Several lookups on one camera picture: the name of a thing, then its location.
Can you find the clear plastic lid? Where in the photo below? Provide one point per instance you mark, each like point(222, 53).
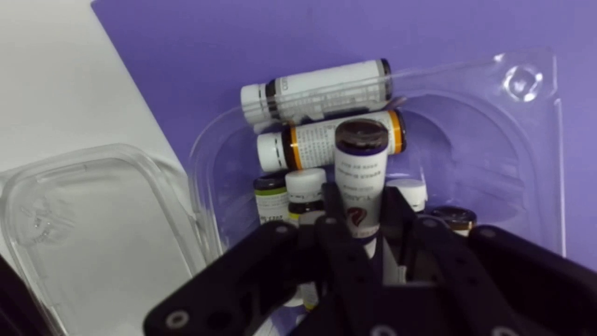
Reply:
point(105, 236)

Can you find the white bottle black bands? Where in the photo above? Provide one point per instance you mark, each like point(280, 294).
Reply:
point(323, 91)

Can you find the small white cap bottle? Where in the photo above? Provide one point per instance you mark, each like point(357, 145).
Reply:
point(411, 192)

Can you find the clear plastic bowl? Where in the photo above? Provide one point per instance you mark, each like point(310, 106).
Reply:
point(491, 156)

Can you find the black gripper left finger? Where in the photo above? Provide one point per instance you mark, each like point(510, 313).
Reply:
point(249, 281)

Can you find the purple paper sheet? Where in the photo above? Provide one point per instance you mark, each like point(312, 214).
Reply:
point(249, 38)

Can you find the white bottle amber bands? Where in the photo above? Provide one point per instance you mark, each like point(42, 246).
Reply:
point(310, 143)

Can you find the white cap bottle dark band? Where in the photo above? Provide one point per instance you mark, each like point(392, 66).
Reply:
point(305, 193)

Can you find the small bottle dark cap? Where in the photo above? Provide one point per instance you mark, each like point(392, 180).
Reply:
point(454, 220)

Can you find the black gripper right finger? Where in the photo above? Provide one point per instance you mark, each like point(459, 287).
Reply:
point(497, 287)

